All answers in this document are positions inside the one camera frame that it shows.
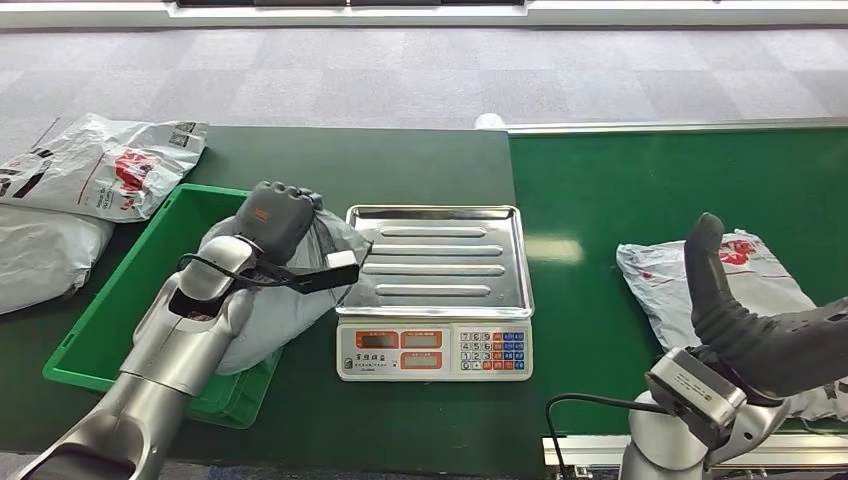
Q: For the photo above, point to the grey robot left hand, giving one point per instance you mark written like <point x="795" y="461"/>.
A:
<point x="275" y="218"/>

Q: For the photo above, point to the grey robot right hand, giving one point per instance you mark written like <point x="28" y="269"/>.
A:
<point x="775" y="351"/>

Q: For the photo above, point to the grey plastic mailer package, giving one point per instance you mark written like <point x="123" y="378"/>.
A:
<point x="278" y="324"/>

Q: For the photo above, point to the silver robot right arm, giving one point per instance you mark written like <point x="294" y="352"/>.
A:
<point x="662" y="438"/>

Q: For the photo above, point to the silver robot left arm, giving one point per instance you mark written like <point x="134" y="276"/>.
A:
<point x="172" y="351"/>

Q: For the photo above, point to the white round conveyor end cap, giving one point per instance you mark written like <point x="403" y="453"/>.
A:
<point x="489" y="122"/>

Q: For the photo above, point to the crumpled white mailer, red logo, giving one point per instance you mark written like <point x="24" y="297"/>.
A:
<point x="662" y="285"/>

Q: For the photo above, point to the white mailer bag, red print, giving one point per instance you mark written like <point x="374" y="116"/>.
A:
<point x="99" y="166"/>

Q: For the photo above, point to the green plastic crate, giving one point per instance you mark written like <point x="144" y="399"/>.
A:
<point x="112" y="318"/>

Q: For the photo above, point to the digital scale with steel tray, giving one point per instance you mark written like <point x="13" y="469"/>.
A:
<point x="430" y="351"/>

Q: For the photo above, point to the plain white mailer bag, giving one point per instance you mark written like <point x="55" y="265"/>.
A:
<point x="40" y="258"/>

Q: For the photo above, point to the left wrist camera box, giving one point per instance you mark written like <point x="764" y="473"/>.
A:
<point x="341" y="260"/>

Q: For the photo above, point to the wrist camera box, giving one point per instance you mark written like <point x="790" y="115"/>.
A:
<point x="696" y="392"/>
<point x="341" y="260"/>

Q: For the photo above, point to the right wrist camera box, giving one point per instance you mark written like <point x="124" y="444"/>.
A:
<point x="696" y="392"/>

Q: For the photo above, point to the silver conveyor side rail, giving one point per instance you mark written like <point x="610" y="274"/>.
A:
<point x="696" y="125"/>
<point x="583" y="450"/>

